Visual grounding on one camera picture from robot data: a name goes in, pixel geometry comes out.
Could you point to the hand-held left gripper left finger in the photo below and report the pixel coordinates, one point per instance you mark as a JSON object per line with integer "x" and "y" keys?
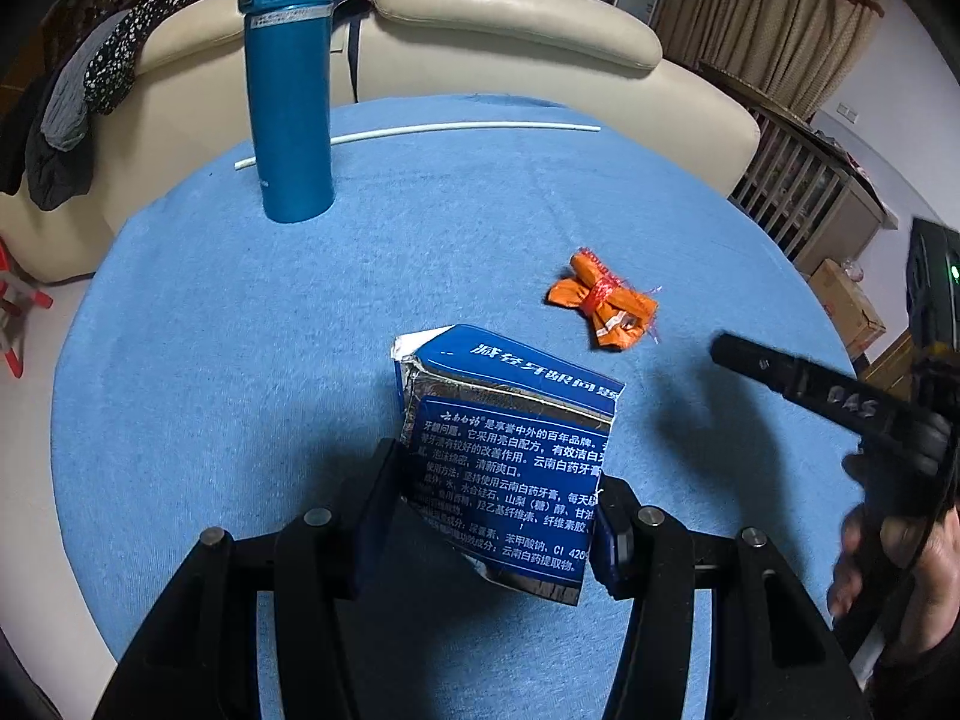
{"x": 379, "y": 532}

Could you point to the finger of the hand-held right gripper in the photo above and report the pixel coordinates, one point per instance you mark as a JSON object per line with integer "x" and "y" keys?
{"x": 825, "y": 390}

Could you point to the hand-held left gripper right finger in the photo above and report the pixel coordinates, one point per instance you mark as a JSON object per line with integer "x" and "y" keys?
{"x": 609, "y": 547}

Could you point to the blue white toothpaste carton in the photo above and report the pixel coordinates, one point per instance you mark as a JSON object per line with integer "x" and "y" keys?
{"x": 510, "y": 450}

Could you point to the person's right hand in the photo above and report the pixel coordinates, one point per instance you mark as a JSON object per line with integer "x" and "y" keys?
{"x": 937, "y": 577}

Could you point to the brown cardboard box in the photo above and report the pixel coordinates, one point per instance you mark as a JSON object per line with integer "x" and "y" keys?
{"x": 847, "y": 304}

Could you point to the wooden baby crib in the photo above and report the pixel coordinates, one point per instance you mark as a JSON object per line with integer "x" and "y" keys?
{"x": 817, "y": 187}

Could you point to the orange crumpled wrapper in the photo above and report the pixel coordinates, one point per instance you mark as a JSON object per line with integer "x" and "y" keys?
{"x": 592, "y": 292}

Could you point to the beige curtain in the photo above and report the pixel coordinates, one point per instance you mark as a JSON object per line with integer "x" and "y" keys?
{"x": 757, "y": 15}

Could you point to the thin white stick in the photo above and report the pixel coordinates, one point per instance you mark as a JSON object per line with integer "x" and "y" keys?
{"x": 450, "y": 127}

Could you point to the cream leather sofa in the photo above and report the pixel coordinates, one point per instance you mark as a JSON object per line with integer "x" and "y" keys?
{"x": 525, "y": 67}

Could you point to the blue thermos bottle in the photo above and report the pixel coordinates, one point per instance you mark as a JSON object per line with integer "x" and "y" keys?
{"x": 292, "y": 90}

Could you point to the black garment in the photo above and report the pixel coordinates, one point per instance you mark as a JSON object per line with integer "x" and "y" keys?
{"x": 52, "y": 180}

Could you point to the grey garment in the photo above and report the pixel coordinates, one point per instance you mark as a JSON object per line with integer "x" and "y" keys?
{"x": 67, "y": 105}

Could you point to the purple patterned cloth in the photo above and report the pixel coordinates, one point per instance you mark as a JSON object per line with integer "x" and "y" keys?
{"x": 352, "y": 4}

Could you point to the dotted dark garment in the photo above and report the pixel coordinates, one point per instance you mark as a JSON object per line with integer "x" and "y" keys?
{"x": 120, "y": 52}

